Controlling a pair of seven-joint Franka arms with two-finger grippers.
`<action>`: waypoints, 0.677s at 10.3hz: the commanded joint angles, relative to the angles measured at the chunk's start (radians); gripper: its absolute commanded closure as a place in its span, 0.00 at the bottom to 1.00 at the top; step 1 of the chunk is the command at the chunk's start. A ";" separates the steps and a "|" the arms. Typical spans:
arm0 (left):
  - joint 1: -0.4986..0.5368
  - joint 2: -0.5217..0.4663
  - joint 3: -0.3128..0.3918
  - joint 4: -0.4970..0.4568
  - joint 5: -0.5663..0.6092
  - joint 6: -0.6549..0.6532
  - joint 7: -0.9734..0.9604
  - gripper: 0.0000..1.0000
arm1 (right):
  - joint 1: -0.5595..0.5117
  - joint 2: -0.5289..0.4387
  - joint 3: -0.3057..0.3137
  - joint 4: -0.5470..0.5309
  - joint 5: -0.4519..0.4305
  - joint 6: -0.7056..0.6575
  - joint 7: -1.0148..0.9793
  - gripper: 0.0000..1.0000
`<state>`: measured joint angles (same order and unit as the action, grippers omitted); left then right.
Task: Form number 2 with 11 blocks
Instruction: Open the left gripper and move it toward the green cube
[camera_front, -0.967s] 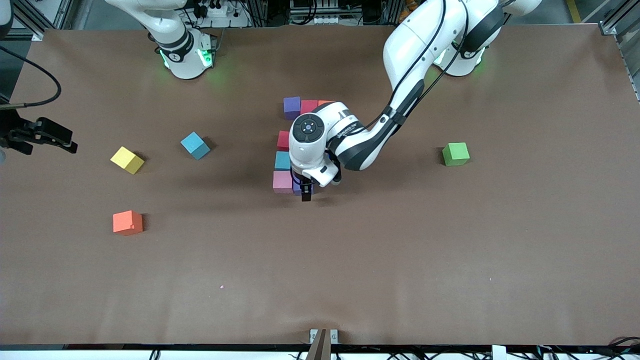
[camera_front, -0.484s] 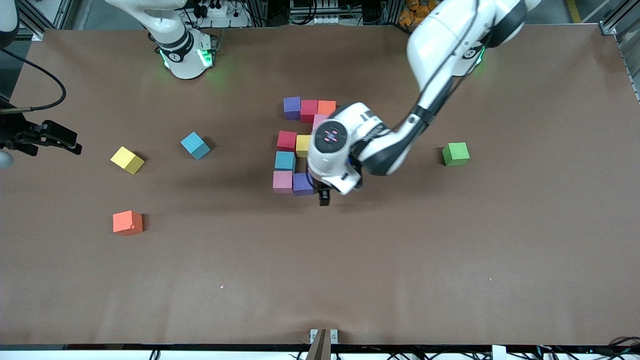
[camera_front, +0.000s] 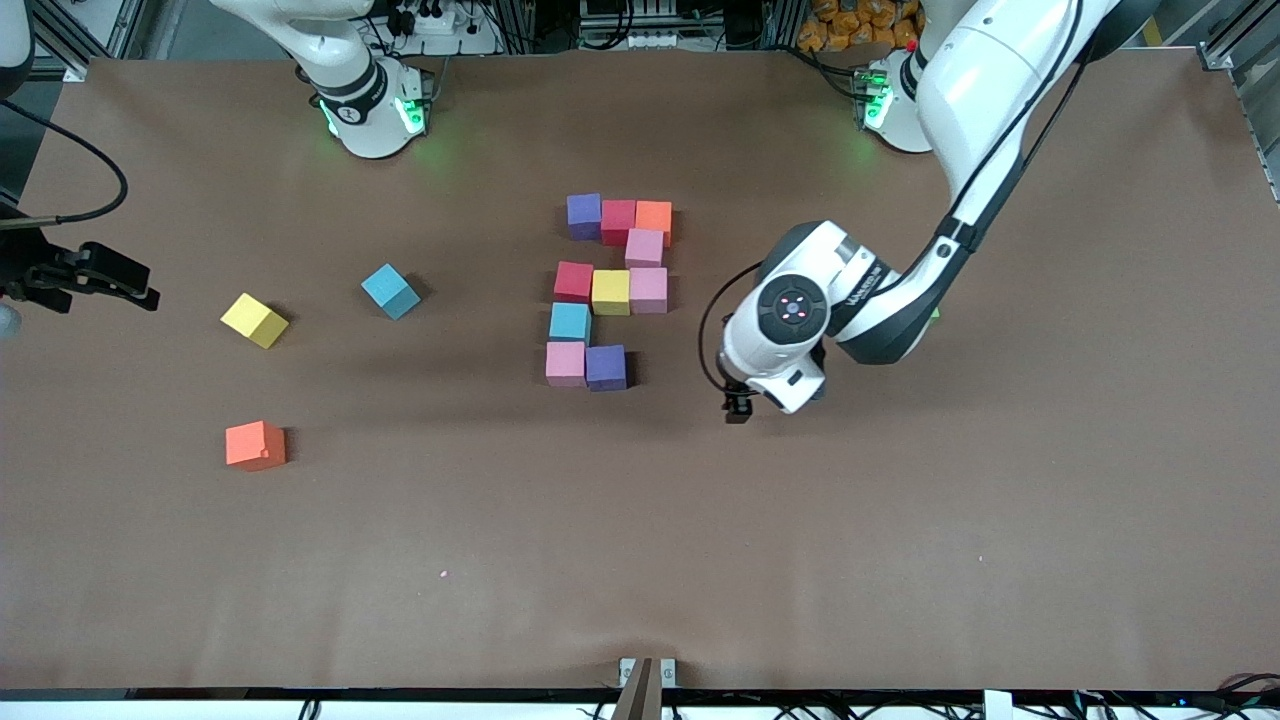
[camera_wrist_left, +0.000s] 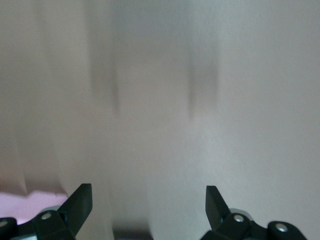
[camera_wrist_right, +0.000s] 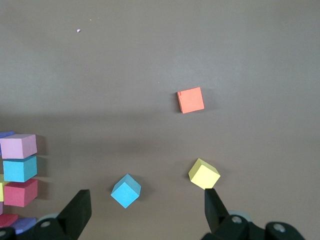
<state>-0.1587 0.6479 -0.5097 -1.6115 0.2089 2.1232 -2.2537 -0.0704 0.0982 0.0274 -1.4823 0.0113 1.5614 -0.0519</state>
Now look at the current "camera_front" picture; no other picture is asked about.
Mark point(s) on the yellow foam block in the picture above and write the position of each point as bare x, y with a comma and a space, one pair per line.
252, 318
611, 292

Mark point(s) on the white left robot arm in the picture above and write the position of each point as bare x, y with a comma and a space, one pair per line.
980, 90

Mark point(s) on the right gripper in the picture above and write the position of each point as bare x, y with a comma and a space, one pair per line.
30, 266

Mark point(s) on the grey metal table edge bracket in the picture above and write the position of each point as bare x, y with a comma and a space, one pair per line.
627, 668

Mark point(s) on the cyan foam block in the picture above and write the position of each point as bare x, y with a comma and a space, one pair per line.
570, 322
390, 290

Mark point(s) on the brown tapered post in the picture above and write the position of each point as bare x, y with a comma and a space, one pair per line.
640, 695

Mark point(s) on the aluminium frame strut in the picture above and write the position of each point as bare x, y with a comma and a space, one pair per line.
1240, 30
70, 35

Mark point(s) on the purple foam block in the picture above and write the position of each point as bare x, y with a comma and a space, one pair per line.
584, 215
605, 367

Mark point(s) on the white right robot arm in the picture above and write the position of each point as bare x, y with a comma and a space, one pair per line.
350, 90

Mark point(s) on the orange foam block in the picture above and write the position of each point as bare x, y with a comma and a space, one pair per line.
255, 445
655, 218

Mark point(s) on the white power strip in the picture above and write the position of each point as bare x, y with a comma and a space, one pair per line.
470, 40

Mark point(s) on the red foam block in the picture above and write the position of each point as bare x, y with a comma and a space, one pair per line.
573, 281
618, 222

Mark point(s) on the grey electronics rack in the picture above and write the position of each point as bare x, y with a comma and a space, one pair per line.
650, 40

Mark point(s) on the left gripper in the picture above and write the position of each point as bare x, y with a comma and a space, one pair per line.
738, 405

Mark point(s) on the pile of orange packets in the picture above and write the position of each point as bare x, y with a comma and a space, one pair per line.
850, 25

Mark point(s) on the pink foam block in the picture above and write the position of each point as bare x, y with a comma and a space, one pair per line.
650, 290
565, 363
645, 247

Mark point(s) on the white paper tag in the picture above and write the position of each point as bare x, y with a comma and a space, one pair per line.
998, 705

